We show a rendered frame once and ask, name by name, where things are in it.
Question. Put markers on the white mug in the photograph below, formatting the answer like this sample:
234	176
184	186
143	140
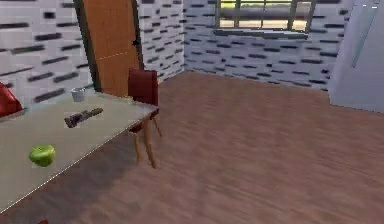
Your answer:
78	95

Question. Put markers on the green apple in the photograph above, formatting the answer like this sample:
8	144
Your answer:
42	155

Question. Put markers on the red chair with wooden legs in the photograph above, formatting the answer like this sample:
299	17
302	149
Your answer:
7	101
143	87

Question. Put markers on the orange wooden room door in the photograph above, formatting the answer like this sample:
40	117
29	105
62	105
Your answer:
111	43

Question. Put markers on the grey framed window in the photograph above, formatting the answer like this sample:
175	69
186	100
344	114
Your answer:
263	16

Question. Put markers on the grey dining table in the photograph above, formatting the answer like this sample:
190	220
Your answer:
66	133

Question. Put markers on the pale grey fridge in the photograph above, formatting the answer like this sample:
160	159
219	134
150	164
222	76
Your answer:
361	63

